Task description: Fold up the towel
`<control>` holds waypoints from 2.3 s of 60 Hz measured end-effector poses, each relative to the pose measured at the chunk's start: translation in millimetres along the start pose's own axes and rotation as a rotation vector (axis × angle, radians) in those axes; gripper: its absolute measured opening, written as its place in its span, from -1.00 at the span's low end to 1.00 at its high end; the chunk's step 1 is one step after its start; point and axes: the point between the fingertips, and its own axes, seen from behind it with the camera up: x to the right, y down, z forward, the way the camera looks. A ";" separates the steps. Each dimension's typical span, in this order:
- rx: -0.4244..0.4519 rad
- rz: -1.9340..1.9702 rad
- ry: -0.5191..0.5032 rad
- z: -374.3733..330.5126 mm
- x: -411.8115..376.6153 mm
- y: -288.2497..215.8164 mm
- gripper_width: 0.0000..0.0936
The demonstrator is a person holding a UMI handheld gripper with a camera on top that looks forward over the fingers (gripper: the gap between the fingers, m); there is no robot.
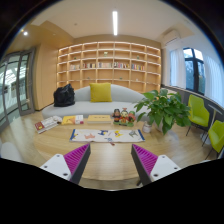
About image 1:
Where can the lime green chair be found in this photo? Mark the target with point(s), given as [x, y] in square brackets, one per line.
[216, 136]
[199, 115]

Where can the ceiling light strip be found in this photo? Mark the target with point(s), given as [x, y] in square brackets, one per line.
[115, 22]

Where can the near lime green chair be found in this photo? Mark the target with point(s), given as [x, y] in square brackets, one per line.
[216, 136]

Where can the red and white book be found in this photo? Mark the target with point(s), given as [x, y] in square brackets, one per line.
[47, 124]

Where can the black bag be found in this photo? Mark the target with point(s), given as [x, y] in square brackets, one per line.
[64, 96]

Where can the white air conditioner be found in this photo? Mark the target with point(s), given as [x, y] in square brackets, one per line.
[171, 37]

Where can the colourful figurine toys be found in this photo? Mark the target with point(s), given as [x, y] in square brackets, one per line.
[123, 118]

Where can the dark framed window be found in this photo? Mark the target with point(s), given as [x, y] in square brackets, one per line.
[195, 70]

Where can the green potted plant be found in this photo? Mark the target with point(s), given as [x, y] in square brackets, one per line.
[164, 109]

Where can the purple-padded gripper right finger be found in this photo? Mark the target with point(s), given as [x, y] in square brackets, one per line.
[151, 167]

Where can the grey curved sofa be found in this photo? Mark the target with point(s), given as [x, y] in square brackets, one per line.
[122, 97]

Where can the yellow cushion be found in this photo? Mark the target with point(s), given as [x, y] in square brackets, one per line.
[100, 92]

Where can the white patterned towel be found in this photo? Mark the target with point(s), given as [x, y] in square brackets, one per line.
[112, 136]

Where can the yellow and white book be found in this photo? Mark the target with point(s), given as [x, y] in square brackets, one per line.
[73, 120]

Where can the yellow flat box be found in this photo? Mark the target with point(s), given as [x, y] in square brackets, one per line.
[98, 119]

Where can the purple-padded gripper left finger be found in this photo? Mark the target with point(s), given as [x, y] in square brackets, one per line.
[69, 166]

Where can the glass double door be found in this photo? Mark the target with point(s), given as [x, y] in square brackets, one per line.
[16, 89]

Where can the far lime green chair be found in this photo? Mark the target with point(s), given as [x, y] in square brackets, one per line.
[199, 115]

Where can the wooden wall bookshelf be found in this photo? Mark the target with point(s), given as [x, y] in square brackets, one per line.
[131, 65]

